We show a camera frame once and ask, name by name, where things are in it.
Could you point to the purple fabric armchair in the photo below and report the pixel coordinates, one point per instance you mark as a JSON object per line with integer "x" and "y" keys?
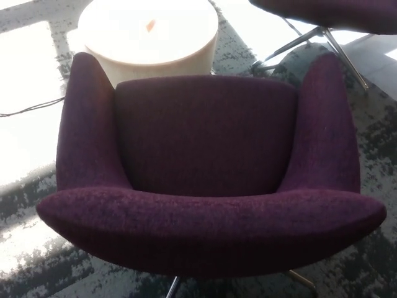
{"x": 198, "y": 223}

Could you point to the round white side table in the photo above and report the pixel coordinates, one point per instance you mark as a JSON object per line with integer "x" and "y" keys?
{"x": 149, "y": 49}

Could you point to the small orange item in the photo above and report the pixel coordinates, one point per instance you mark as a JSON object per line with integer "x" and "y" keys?
{"x": 150, "y": 25}

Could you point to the purple chair with metal legs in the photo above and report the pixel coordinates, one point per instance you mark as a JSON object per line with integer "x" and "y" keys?
{"x": 341, "y": 12}

